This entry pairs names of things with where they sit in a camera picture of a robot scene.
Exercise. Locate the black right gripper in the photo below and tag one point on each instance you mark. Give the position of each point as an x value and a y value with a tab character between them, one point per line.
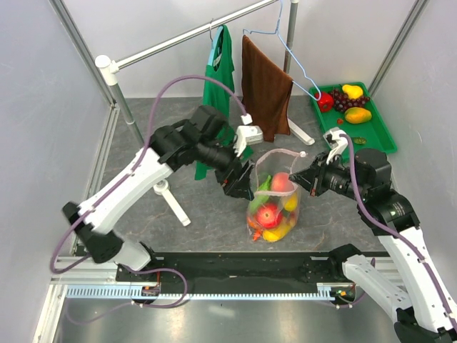
312	179

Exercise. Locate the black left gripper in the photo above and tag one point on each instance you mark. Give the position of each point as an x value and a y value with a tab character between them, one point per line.
235	181

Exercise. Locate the yellow toy corn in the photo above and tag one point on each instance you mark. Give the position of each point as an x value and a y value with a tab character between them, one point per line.
290	203
274	235

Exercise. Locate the green toy cucumber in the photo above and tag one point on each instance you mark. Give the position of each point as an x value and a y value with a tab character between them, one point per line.
259	200

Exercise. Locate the clear pink-dotted zip bag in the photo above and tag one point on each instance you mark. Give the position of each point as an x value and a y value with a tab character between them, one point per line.
272	162

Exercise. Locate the orange toy fruit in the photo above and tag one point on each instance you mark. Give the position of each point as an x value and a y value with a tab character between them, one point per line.
252	223

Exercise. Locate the red toy apple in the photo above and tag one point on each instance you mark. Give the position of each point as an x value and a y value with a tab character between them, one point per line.
269	216

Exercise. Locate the red toy chili pepper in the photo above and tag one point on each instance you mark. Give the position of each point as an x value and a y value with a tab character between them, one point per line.
257	234

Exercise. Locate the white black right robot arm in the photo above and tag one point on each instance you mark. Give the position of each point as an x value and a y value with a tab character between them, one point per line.
421	311

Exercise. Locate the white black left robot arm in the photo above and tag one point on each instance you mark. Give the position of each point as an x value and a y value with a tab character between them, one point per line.
170	148

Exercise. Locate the green toy leaf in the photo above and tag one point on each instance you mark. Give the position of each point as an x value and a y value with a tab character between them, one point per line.
359	140

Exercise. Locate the red toy bell pepper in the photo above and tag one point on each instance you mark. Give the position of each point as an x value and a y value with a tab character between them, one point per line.
325	102

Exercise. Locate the yellow red toy mango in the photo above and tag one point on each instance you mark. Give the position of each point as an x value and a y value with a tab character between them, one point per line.
357	115

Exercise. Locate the green shirt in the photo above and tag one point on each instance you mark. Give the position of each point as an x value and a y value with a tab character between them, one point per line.
220	67

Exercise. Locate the green plastic tray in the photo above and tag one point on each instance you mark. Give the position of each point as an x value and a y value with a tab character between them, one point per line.
374	131

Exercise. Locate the dark red toy grapes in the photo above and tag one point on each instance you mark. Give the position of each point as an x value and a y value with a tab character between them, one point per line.
341	101

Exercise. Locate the brown towel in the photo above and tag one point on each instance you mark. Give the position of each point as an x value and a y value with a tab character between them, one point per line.
266	91

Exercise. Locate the yellow toy pear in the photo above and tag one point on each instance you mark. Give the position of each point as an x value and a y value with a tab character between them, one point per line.
352	91

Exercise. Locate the white metal clothes rack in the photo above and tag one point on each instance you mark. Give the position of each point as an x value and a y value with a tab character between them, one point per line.
109	68

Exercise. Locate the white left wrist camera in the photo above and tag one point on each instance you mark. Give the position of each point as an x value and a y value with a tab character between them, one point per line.
246	135

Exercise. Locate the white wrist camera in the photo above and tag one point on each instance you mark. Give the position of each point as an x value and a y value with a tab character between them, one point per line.
246	135
337	141

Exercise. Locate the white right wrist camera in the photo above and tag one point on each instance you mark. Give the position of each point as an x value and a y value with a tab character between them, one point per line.
337	141

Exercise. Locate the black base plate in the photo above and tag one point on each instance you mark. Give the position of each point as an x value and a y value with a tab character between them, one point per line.
200	268

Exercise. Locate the grey slotted cable duct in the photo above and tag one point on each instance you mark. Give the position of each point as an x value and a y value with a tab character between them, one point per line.
131	292

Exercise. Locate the light blue wire hanger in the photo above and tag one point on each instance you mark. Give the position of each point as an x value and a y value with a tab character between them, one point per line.
288	46

